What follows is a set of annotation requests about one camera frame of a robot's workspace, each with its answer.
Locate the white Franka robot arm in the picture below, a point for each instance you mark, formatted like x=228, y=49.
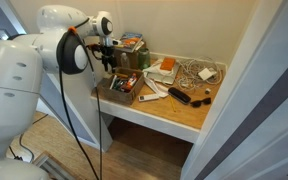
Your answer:
x=10, y=83

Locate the orange cap glue stick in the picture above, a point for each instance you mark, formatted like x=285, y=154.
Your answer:
x=129, y=86
x=133, y=80

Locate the green glass jar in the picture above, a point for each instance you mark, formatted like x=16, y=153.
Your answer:
x=144, y=59

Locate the clear plastic bottle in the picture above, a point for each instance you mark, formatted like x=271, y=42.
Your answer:
x=125, y=61

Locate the small grey white roll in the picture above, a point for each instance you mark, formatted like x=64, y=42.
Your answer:
x=207, y=90

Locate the white marker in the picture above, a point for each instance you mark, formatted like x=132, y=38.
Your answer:
x=113, y=82

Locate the colourful book stack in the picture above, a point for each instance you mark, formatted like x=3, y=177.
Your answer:
x=131, y=41

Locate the grey metal frame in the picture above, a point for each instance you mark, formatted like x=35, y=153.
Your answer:
x=47, y=164

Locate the white power adapter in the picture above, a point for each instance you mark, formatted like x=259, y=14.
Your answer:
x=206, y=74

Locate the black sunglasses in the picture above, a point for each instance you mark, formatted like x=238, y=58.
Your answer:
x=200, y=102

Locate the orange notebook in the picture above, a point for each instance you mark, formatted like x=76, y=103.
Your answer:
x=168, y=64

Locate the brown cardboard box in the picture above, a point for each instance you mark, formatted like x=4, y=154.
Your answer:
x=117, y=96

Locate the silver flat device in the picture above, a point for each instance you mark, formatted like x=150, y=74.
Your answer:
x=165, y=78

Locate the dark brown box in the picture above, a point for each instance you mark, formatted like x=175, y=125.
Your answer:
x=134, y=60

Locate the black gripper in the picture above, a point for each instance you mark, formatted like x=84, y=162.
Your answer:
x=107, y=53

